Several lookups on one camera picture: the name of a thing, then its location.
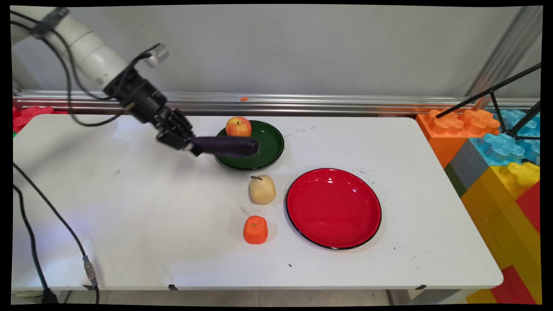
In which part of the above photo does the aluminium rail along wall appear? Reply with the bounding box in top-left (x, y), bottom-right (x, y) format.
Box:
top-left (13, 90), bottom-right (540, 116)

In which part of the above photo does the orange giant building block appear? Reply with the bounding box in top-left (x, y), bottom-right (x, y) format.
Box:
top-left (416, 108), bottom-right (502, 169)

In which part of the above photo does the orange toy persimmon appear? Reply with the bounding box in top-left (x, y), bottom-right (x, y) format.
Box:
top-left (243, 215), bottom-right (269, 245)

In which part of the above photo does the red plate black rim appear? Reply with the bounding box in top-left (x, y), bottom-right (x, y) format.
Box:
top-left (285, 168), bottom-right (383, 251)

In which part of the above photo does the purple toy eggplant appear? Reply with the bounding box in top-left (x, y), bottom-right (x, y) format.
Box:
top-left (190, 136), bottom-right (260, 158)

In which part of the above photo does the black tripod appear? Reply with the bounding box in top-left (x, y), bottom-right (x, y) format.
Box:
top-left (435, 63), bottom-right (542, 141)

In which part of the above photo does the aluminium upright post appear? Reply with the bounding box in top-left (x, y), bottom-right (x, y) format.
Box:
top-left (466, 6), bottom-right (543, 99)

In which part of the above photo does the red giant building block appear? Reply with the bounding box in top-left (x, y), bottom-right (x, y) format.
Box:
top-left (490, 181), bottom-right (542, 305)

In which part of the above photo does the yellow giant building block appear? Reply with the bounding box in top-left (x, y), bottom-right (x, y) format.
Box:
top-left (461, 162), bottom-right (542, 305)

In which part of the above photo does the dark green plate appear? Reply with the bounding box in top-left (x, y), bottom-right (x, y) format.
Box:
top-left (214, 120), bottom-right (286, 171)

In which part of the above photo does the red plastic block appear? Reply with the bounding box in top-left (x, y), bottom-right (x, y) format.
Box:
top-left (13, 106), bottom-right (69, 133)

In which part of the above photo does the black cable with connector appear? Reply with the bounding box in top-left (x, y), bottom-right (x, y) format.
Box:
top-left (13, 162), bottom-right (100, 304)

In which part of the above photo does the thick black cable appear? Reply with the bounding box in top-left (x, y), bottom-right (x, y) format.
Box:
top-left (13, 185), bottom-right (59, 305)

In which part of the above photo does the red yellow toy apple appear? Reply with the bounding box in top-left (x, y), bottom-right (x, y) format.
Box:
top-left (225, 116), bottom-right (253, 138)

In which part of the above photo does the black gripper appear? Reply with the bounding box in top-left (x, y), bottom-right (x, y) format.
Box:
top-left (103, 68), bottom-right (204, 157)

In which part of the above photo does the grey giant building block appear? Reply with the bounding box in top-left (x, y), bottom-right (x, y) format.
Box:
top-left (444, 138), bottom-right (491, 198)

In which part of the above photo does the blue giant building block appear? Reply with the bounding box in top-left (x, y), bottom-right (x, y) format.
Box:
top-left (469, 109), bottom-right (541, 167)

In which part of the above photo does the beige toy pear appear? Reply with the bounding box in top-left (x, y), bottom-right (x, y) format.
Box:
top-left (248, 175), bottom-right (277, 205)

